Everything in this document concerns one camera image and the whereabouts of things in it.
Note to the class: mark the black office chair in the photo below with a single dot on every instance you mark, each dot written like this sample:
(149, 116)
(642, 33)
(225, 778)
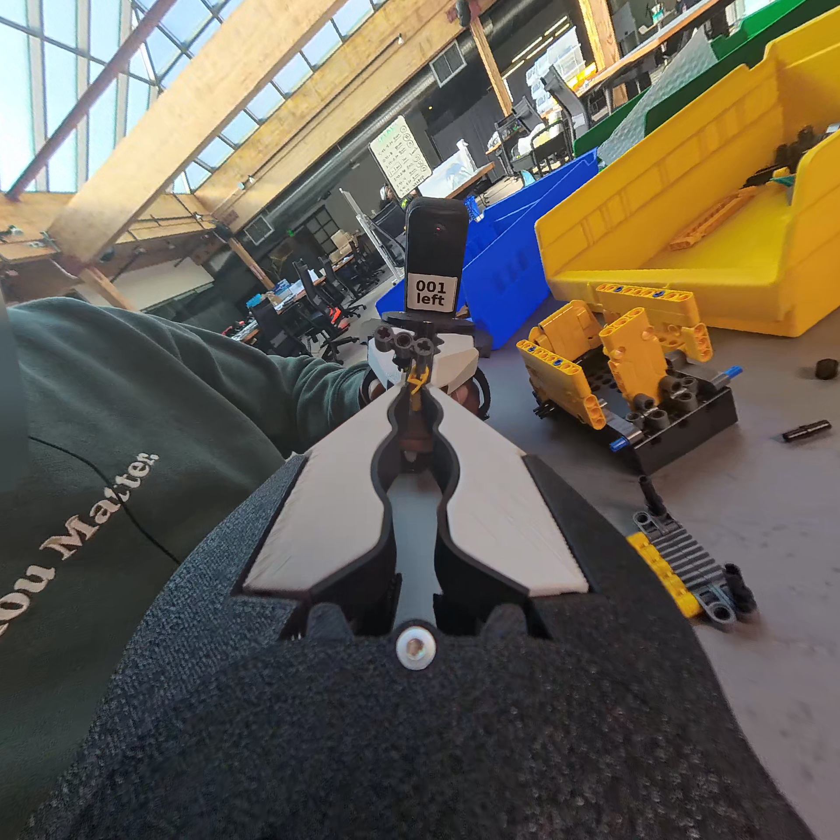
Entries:
(305, 282)

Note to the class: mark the person's left forearm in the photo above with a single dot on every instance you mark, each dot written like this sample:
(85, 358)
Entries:
(315, 400)

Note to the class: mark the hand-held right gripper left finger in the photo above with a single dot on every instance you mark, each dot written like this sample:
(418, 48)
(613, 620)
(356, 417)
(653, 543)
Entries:
(315, 525)

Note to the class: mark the green plastic bin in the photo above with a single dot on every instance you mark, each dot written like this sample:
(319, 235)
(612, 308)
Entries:
(761, 36)

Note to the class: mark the orange lego beam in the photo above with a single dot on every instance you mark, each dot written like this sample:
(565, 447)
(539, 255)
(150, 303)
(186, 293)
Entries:
(715, 220)

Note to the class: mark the person's left hand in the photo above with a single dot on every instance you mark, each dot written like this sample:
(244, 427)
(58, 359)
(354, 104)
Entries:
(464, 394)

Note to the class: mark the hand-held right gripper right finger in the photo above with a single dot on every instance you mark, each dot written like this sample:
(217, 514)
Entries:
(505, 525)

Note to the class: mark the yellow plastic bin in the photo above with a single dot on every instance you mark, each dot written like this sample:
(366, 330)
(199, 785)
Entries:
(656, 216)

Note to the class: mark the whiteboard on stand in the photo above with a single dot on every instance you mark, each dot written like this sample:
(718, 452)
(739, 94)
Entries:
(400, 157)

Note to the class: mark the grey ribbed lego subassembly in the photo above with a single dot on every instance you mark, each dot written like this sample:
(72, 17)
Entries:
(682, 558)

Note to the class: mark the yellow lego robot model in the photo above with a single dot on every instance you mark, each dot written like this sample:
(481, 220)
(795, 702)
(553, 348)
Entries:
(630, 354)

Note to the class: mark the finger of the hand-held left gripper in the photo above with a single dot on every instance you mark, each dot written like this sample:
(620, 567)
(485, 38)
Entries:
(384, 361)
(456, 358)

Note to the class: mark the black lego connector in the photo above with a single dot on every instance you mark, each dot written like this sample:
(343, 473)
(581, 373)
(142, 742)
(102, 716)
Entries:
(401, 341)

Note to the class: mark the large bubble wrap sheet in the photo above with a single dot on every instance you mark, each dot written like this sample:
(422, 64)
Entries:
(663, 85)

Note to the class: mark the teal and grey lego piece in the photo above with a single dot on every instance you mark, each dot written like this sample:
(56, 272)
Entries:
(784, 177)

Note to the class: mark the person's green hoodie torso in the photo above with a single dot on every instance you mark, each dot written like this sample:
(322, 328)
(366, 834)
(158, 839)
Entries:
(98, 426)

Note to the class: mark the blue plastic bin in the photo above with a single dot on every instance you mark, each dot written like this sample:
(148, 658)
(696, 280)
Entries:
(505, 275)

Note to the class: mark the black lego pin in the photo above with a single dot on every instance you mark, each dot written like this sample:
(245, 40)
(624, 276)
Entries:
(807, 431)

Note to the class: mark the black lego parts cluster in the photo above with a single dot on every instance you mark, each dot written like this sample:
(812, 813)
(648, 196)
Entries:
(791, 154)

